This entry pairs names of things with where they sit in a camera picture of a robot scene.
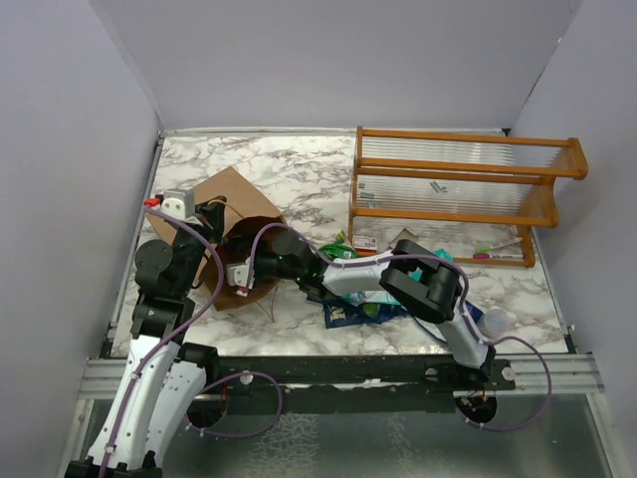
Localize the brown paper bag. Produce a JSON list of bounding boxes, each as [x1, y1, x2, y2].
[[148, 166, 288, 323]]

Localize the green snack bag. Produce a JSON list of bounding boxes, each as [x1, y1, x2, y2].
[[319, 230, 358, 262]]

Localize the Kettle sea salt vinegar chips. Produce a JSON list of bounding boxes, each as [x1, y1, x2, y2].
[[307, 294, 408, 329]]

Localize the teal snack packet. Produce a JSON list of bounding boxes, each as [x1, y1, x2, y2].
[[434, 249, 454, 264], [342, 291, 400, 306]]

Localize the blue white snack bag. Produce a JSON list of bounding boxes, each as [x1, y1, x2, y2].
[[457, 300, 484, 325]]

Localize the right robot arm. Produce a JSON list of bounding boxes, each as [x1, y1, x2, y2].
[[248, 230, 496, 389]]

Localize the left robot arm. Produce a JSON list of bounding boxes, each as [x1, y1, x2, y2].
[[65, 193, 227, 477]]

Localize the red white staples box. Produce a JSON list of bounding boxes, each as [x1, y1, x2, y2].
[[352, 235, 378, 252]]

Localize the open small cardboard box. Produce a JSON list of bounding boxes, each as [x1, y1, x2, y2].
[[390, 228, 419, 248]]

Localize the wooden shelf rack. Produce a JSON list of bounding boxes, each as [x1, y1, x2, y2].
[[348, 126, 588, 268]]

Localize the green marker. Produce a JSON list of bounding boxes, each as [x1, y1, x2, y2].
[[475, 237, 523, 253]]

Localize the pink marker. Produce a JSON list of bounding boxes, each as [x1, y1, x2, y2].
[[472, 251, 525, 260]]

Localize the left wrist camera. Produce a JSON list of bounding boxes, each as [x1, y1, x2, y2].
[[159, 188, 195, 222]]

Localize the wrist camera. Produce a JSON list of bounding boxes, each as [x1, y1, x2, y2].
[[225, 259, 255, 297], [159, 188, 195, 222]]

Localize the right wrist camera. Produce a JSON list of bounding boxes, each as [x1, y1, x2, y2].
[[225, 259, 255, 297]]

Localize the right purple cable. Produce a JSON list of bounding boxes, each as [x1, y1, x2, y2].
[[248, 222, 554, 433]]

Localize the purple cable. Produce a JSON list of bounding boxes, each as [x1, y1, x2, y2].
[[248, 222, 554, 433], [99, 203, 284, 478]]

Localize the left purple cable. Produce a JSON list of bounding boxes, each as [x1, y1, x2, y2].
[[99, 203, 284, 478]]

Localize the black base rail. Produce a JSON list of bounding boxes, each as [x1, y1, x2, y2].
[[177, 344, 515, 424]]

